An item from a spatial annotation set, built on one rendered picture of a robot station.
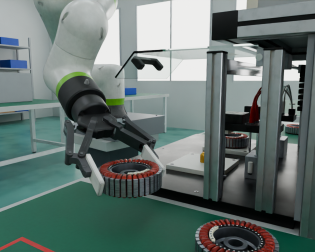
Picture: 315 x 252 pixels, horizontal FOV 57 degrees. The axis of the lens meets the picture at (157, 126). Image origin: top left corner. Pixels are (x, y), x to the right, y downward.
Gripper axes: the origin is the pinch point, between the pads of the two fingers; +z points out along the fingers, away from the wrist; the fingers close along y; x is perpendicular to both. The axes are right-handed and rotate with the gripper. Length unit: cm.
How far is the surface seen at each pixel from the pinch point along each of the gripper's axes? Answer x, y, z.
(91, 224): -9.3, 6.0, 1.7
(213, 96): 13.3, -16.1, -3.1
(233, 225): 3.1, -8.8, 16.3
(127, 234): -6.0, 2.4, 7.3
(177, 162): -13.5, -24.4, -11.2
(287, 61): 19.7, -38.2, -5.7
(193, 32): -110, -380, -400
